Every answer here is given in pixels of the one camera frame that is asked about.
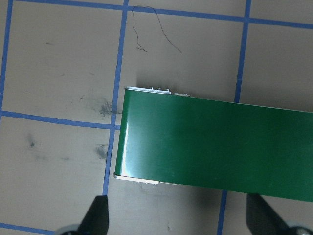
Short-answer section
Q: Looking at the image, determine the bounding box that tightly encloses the green belt conveyor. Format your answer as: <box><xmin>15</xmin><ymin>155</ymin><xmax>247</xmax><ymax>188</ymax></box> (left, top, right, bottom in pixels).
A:
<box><xmin>112</xmin><ymin>86</ymin><xmax>313</xmax><ymax>203</ymax></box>

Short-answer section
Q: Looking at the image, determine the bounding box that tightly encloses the thin black thread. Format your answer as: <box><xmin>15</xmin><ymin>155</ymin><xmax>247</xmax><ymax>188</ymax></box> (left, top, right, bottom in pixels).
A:
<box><xmin>132</xmin><ymin>6</ymin><xmax>183</xmax><ymax>54</ymax></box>

